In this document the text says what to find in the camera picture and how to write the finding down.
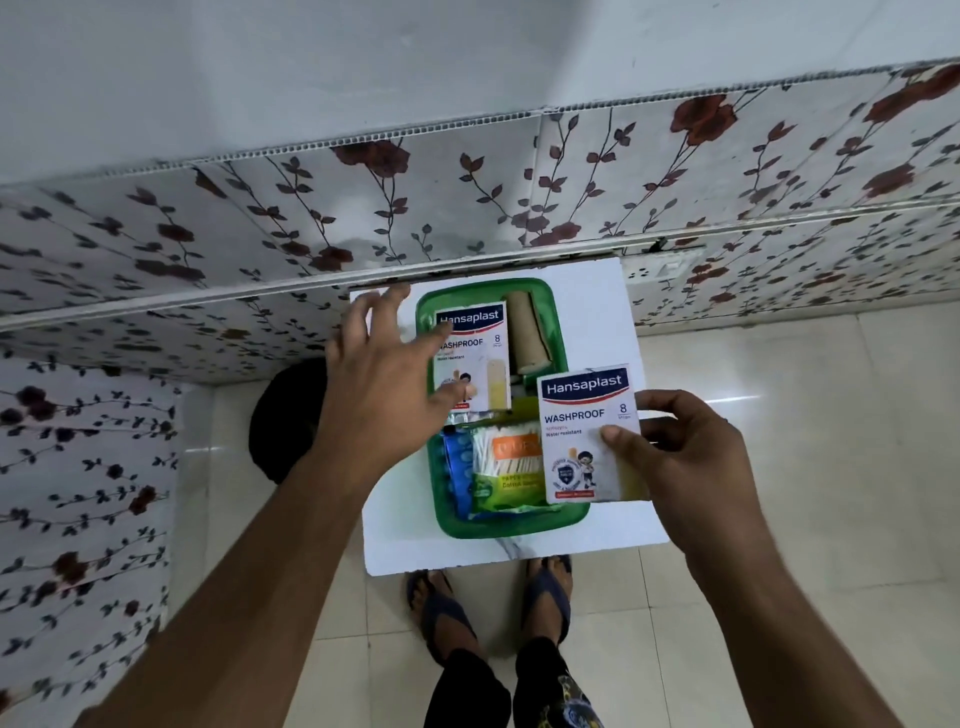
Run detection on person's left hand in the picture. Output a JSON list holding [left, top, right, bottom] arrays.
[[324, 282, 471, 460]]

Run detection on person's right hand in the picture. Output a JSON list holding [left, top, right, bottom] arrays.
[[600, 388, 760, 562]]

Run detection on white bandage strip box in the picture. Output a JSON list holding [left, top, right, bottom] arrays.
[[432, 301, 516, 413], [536, 366, 651, 506]]

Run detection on person's right forearm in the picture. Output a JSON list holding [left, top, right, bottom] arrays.
[[671, 536, 905, 728]]

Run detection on person's left forearm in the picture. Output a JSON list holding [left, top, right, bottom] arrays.
[[71, 442, 410, 728]]

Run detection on blue blister pack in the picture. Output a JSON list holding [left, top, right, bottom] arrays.
[[441, 426, 478, 520]]

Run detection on cotton swab packet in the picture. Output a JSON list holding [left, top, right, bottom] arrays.
[[470, 420, 546, 482]]

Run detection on small white table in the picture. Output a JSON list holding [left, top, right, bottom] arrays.
[[348, 256, 671, 578]]

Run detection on brown bandage roll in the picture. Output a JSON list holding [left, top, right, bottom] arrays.
[[503, 290, 555, 377]]

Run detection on green paper packet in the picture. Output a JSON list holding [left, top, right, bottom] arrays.
[[468, 470, 565, 519]]

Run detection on green plastic tray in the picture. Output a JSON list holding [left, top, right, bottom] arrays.
[[414, 276, 592, 540]]

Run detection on black round object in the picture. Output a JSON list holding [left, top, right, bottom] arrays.
[[248, 357, 333, 486]]

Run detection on blue sandal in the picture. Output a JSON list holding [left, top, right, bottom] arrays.
[[406, 569, 479, 666], [522, 554, 576, 648]]

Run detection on black patterned trousers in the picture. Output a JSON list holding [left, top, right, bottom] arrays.
[[422, 636, 606, 728]]

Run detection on white wall socket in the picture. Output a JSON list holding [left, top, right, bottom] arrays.
[[627, 252, 700, 285]]

